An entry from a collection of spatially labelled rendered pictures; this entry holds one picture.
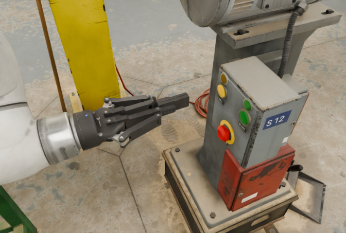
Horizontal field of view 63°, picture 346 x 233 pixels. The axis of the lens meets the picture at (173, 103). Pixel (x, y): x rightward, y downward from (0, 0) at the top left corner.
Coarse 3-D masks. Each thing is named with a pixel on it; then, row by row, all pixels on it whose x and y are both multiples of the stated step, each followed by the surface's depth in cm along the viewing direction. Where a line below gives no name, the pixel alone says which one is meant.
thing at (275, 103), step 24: (240, 72) 60; (264, 72) 60; (216, 96) 67; (240, 96) 57; (264, 96) 55; (288, 96) 55; (216, 120) 71; (264, 120) 55; (288, 120) 59; (240, 144) 63; (264, 144) 61
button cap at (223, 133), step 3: (219, 126) 67; (222, 126) 66; (219, 129) 66; (222, 129) 65; (225, 129) 65; (219, 132) 66; (222, 132) 65; (225, 132) 65; (228, 132) 66; (219, 135) 67; (222, 135) 65; (225, 135) 65; (228, 135) 65; (222, 138) 66; (225, 138) 65; (228, 138) 66; (225, 141) 66
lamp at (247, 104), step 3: (246, 99) 55; (249, 99) 54; (243, 102) 56; (246, 102) 55; (249, 102) 54; (246, 105) 55; (249, 105) 54; (252, 105) 54; (246, 108) 55; (249, 108) 54; (252, 108) 54; (249, 111) 55
